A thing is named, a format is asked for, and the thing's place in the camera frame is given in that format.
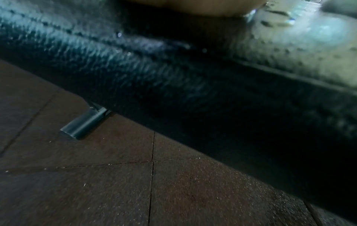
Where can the person's left hand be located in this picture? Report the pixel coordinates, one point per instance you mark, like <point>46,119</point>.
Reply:
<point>200,7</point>

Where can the black padded bench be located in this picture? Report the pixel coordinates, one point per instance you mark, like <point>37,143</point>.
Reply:
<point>195,88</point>

